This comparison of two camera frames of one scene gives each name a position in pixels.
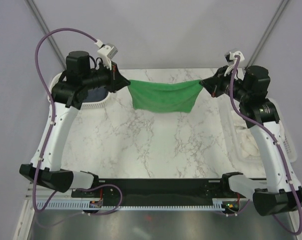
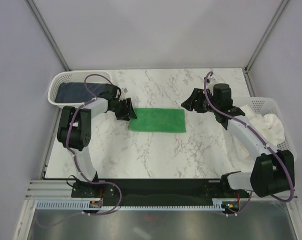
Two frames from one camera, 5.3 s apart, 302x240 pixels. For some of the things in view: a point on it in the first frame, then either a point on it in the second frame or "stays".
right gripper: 214,84 → 197,94
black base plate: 158,190 stays
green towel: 165,97 → 159,119
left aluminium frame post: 44,27 stays
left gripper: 116,81 → 127,112
